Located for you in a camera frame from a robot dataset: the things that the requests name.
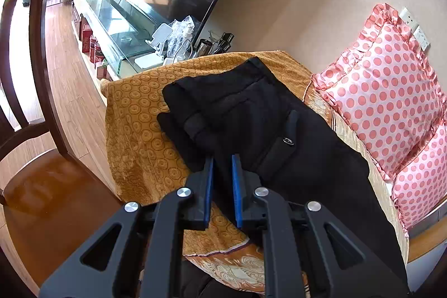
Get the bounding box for white flat box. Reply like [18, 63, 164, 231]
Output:
[134, 54, 165, 70]

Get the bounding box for white phone stand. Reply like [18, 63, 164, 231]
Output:
[149, 23, 174, 52]

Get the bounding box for dark wooden chair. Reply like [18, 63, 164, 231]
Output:
[0, 0, 116, 208]

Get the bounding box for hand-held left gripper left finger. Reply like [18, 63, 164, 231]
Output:
[39, 156, 215, 298]

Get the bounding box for clear plastic bag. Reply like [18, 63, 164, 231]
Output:
[167, 16, 196, 56]

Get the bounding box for white wall socket panel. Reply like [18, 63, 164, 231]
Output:
[399, 7, 431, 52]

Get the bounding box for red canister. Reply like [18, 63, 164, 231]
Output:
[89, 34, 104, 65]

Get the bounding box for metal cup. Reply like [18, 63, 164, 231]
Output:
[198, 38, 214, 58]

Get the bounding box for black pants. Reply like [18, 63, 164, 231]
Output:
[157, 57, 408, 292]

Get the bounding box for red box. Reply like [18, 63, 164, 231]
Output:
[80, 22, 93, 52]

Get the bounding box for orange patterned blanket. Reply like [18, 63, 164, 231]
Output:
[101, 50, 410, 295]

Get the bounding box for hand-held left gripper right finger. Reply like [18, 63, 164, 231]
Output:
[231, 154, 409, 298]

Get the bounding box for large pink polka-dot pillow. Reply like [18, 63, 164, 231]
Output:
[312, 3, 447, 180]

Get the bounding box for small pink polka-dot pillow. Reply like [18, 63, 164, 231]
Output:
[391, 125, 447, 232]

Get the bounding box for glass-top tv cabinet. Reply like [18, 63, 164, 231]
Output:
[72, 0, 182, 82]

